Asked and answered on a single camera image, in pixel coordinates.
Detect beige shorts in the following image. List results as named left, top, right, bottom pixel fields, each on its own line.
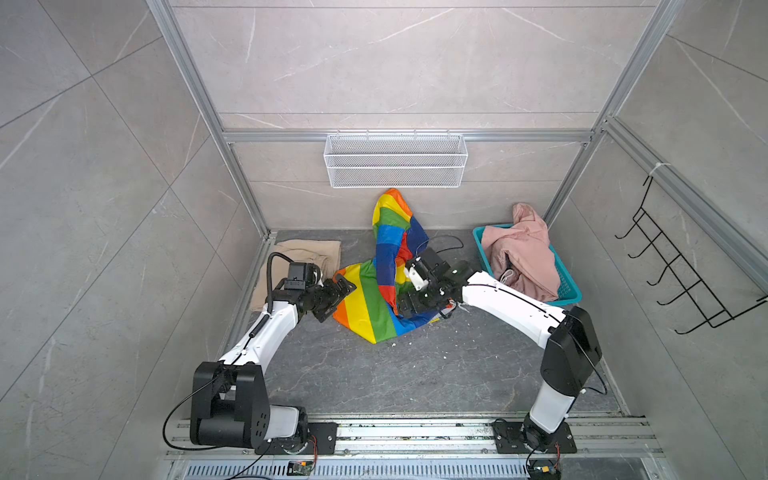
left=248, top=239, right=343, bottom=313

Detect rainbow striped shorts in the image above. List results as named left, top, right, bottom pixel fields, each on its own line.
left=333, top=188, right=438, bottom=344

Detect teal plastic basket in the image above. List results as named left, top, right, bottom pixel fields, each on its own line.
left=472, top=226, right=582, bottom=307

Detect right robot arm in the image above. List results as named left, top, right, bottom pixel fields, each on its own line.
left=397, top=255, right=602, bottom=452

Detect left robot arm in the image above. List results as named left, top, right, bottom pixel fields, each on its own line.
left=190, top=275, right=356, bottom=451

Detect pink shorts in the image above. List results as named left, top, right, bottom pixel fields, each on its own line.
left=481, top=203, right=561, bottom=302

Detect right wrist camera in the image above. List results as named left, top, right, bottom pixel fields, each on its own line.
left=405, top=248, right=449, bottom=291

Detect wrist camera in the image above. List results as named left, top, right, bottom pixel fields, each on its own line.
left=405, top=248, right=449, bottom=291
left=284, top=262, right=322, bottom=291

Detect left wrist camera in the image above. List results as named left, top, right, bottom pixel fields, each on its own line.
left=284, top=262, right=322, bottom=291

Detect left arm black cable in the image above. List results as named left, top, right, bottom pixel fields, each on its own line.
left=161, top=251, right=295, bottom=452

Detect white wire wall basket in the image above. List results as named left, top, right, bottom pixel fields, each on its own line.
left=323, top=133, right=469, bottom=189

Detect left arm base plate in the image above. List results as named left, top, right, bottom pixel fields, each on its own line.
left=255, top=422, right=338, bottom=455

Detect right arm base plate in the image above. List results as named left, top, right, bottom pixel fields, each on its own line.
left=490, top=417, right=577, bottom=454

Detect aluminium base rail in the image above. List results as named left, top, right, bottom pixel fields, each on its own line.
left=150, top=413, right=676, bottom=479

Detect black wire hook rack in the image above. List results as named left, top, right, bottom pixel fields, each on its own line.
left=614, top=175, right=767, bottom=336

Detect aluminium frame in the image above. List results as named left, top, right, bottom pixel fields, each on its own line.
left=143, top=0, right=768, bottom=421

